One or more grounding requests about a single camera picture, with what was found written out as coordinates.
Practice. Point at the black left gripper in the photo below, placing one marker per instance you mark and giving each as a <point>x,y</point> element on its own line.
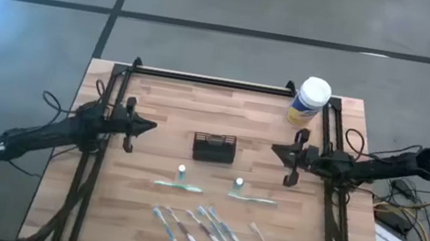
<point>123,123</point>

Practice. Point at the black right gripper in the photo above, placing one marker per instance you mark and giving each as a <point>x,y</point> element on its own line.
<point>306,156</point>

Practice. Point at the small teal bottle white cap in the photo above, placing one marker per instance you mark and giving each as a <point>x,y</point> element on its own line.
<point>181,171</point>
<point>238,183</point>

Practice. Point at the toothpaste tube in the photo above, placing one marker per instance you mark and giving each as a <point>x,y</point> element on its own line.
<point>252,198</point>

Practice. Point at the blue toothbrush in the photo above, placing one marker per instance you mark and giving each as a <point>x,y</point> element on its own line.
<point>228,229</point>
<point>215,228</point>
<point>168,231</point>

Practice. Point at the purple toothbrush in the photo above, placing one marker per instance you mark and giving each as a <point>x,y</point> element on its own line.
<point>183,228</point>
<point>205,229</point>

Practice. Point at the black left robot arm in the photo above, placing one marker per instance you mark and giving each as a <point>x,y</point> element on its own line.
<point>48,135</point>

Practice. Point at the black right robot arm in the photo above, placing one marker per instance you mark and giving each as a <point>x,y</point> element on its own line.
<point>385,165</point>

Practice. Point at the Lysol wipes canister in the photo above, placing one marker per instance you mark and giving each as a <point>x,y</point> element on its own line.
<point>308,103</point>

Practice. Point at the black power adapter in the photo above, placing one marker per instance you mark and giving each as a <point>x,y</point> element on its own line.
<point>401,187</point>

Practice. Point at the black power strip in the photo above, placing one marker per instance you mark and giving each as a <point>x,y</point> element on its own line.
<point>392,218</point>

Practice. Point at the black aluminium rig frame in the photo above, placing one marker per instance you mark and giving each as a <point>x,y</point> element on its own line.
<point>212,81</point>

